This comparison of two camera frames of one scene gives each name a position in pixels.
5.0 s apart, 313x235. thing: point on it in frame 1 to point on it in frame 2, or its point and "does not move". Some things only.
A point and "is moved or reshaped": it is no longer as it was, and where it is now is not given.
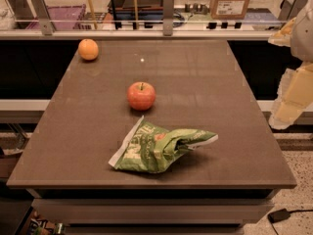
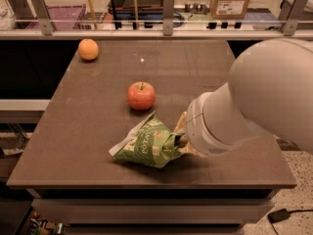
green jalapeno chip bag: (149, 149) is moved or reshaped
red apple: (141, 96) does not move
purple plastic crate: (63, 18) does not move
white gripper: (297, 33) to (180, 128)
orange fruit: (88, 49) does not move
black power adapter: (279, 215) does not move
